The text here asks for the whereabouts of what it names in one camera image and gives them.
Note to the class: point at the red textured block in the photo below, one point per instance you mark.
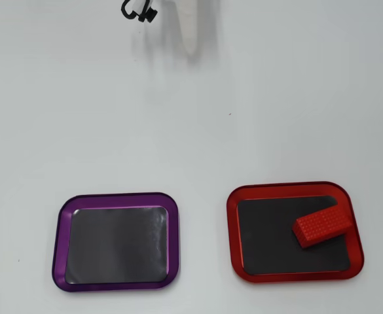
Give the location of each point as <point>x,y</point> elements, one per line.
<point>322,225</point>

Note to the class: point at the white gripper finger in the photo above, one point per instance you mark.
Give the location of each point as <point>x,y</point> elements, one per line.
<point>190,29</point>

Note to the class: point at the red metal tray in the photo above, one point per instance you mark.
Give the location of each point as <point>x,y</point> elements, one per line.
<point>237,229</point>

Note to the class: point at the purple metal tray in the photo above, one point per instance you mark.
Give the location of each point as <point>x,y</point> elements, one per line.
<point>60,245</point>

